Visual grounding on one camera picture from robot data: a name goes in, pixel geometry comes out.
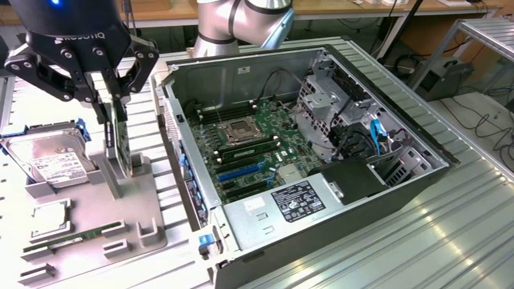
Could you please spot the long black expansion slot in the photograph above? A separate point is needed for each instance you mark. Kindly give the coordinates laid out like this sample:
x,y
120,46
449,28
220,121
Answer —
x,y
237,164
249,195
246,187

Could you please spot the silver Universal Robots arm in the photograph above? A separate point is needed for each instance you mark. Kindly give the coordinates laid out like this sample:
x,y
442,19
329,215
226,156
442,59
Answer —
x,y
216,30

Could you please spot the silver chipset heatsink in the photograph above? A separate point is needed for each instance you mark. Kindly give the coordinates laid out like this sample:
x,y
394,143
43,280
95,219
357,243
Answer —
x,y
291,174

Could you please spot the black box device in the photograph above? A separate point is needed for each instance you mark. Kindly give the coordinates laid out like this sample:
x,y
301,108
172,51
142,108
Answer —
x,y
446,81

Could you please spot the green loose RAM stick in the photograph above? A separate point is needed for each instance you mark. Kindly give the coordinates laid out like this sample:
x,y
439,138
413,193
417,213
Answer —
x,y
72,239

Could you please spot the silver disk bay cage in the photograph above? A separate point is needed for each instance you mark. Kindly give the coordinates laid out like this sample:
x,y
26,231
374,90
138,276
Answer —
x,y
321,99

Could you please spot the open grey PC case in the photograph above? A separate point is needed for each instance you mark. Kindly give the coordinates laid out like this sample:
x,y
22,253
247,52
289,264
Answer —
x,y
321,256

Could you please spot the blue case latch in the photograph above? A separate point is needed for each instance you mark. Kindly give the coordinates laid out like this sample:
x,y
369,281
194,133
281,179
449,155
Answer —
x,y
206,240

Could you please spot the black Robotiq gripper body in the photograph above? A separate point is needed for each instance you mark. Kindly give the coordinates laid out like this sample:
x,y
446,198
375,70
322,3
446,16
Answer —
x,y
72,24

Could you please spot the silver hard disk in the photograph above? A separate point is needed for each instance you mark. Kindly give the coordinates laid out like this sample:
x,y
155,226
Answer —
x,y
52,156

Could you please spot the wooden desk with metal frame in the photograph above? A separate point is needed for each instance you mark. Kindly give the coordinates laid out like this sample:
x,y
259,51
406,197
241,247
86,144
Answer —
x,y
341,7

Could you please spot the grey plastic parts rack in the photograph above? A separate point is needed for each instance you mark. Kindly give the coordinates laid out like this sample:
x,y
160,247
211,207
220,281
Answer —
x,y
88,216

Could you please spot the thin socket locking lever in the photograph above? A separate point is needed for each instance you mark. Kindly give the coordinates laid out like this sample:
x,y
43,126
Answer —
x,y
219,114

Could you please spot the green motherboard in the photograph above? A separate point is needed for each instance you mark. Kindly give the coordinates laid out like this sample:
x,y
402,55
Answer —
x,y
281,135

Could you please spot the blue expansion slot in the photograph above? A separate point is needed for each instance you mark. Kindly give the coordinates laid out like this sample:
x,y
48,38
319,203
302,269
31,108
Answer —
x,y
239,174

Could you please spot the silver CPU chip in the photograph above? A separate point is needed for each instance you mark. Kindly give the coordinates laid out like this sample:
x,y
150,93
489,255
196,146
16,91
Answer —
x,y
48,219

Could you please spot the hard disk drive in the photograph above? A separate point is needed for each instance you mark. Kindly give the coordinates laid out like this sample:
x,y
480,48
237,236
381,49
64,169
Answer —
x,y
14,131

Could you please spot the installed RAM stick with label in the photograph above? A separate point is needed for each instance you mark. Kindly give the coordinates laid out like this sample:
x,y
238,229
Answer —
x,y
249,152

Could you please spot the metal slat side table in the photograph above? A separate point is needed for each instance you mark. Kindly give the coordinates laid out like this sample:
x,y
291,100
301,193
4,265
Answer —
x,y
494,33

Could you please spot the black plastic shroud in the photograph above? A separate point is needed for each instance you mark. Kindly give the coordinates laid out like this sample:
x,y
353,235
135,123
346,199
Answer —
x,y
353,180

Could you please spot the grey power supply unit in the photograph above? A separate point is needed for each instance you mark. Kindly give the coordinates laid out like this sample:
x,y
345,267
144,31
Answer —
x,y
257,222

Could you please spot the graphics card with silver bracket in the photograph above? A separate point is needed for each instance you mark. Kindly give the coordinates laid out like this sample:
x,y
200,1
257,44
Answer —
x,y
120,150

